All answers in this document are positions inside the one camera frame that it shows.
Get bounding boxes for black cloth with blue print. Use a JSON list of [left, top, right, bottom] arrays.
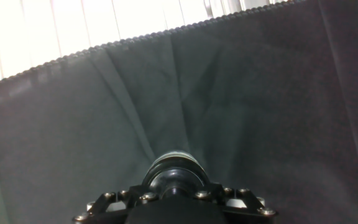
[[0, 0, 358, 224]]

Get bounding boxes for clear glass jar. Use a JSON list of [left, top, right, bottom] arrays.
[[150, 150, 202, 167]]

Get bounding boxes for black jar lid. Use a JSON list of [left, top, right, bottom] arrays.
[[140, 155, 211, 199]]

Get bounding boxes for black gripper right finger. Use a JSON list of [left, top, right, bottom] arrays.
[[193, 182, 279, 224]]

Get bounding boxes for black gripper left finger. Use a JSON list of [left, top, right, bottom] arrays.
[[71, 184, 160, 224]]

